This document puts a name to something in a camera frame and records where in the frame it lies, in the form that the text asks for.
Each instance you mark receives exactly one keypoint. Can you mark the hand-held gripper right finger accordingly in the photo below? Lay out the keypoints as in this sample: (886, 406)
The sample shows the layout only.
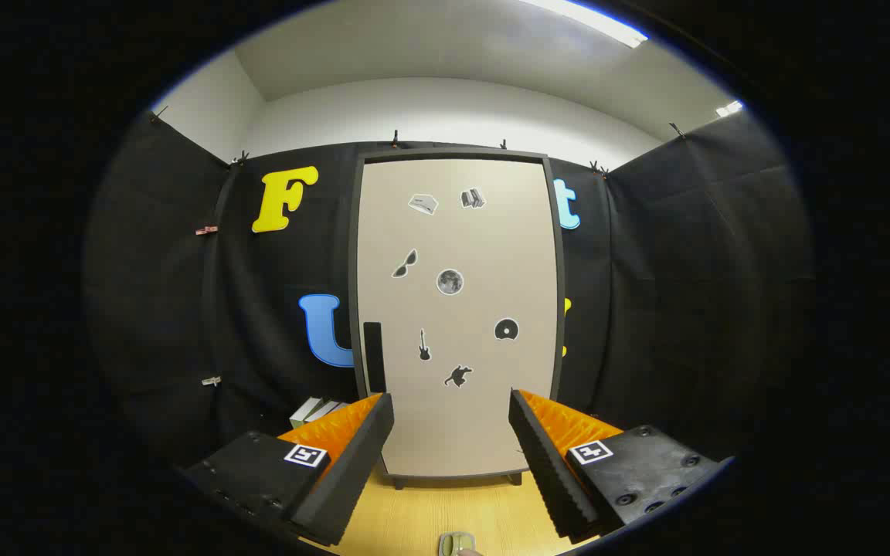
(549, 471)

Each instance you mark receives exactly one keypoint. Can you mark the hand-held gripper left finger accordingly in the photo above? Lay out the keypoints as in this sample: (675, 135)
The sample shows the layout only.
(352, 471)

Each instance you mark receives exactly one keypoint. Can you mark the olive green small container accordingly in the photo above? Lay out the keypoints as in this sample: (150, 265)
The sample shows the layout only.
(454, 544)

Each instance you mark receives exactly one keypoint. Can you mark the black backdrop cloth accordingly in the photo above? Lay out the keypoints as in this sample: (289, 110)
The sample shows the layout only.
(646, 309)

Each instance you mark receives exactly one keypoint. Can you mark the grey cabinet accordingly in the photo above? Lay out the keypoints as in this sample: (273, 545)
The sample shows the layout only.
(354, 255)

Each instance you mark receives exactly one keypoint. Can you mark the pink clip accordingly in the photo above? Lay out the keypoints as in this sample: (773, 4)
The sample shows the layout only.
(206, 230)

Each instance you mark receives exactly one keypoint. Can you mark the small ceiling light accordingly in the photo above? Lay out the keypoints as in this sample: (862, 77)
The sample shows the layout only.
(729, 108)

